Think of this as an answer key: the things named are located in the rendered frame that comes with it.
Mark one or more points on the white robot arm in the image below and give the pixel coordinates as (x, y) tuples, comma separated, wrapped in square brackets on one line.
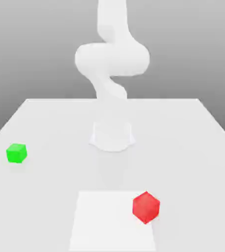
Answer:
[(112, 59)]

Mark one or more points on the small red cube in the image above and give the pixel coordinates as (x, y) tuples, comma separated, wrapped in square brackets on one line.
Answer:
[(146, 207)]

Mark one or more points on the small green cube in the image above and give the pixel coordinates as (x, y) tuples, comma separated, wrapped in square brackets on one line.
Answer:
[(16, 153)]

